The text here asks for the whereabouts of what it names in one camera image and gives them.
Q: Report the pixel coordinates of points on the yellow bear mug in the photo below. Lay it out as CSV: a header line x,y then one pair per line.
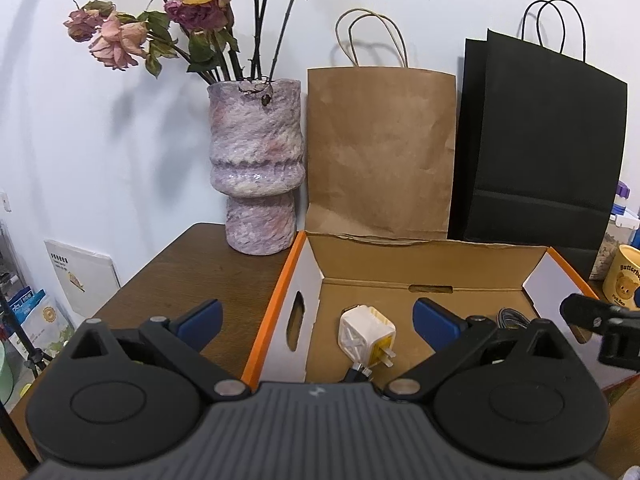
x,y
622,270

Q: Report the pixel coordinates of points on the black paper bag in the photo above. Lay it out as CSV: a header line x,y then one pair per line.
x,y
540,150

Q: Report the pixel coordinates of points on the small purple white jar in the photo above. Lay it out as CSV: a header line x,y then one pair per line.
x,y
622,205

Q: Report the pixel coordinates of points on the blue white packet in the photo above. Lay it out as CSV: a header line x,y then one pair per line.
x,y
22,305

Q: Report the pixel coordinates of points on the black light stand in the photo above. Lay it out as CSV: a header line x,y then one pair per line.
x,y
30,357

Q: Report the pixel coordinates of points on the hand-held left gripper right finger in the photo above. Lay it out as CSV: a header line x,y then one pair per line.
x,y
435,320

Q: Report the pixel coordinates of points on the white printed board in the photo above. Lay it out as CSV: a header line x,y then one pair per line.
x,y
80,270

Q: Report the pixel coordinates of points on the clear food container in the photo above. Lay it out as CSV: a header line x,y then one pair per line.
x,y
606,250

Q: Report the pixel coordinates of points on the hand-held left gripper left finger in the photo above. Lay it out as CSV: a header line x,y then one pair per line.
x,y
200,320

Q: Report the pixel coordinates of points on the white packet with yellow emblem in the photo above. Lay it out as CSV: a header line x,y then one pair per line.
x,y
47,317

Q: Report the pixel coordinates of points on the white wall socket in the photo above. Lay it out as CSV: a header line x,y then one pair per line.
x,y
5,202

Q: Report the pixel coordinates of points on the dried pink rose bouquet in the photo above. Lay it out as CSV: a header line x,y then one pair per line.
x,y
195,10

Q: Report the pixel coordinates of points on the purple marbled ceramic vase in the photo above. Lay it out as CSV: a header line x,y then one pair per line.
x,y
255,160

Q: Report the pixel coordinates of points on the red cardboard box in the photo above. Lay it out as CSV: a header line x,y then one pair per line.
x,y
450,272

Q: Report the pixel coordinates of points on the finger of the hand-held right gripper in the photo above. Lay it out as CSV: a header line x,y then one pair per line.
x,y
585,310

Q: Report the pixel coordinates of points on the pale green tub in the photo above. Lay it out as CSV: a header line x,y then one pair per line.
x,y
4,375

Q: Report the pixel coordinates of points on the white yellow charger plug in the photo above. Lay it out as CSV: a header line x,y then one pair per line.
x,y
365,332

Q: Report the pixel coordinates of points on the brown paper bag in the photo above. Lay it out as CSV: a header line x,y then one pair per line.
x,y
380,160

